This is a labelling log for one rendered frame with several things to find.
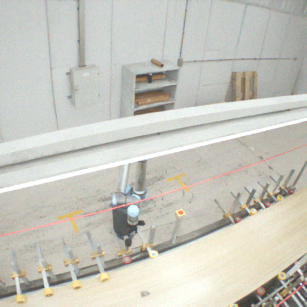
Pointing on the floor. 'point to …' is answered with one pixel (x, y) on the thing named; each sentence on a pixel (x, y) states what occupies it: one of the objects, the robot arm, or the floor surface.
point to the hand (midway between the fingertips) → (134, 232)
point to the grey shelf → (128, 77)
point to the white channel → (143, 128)
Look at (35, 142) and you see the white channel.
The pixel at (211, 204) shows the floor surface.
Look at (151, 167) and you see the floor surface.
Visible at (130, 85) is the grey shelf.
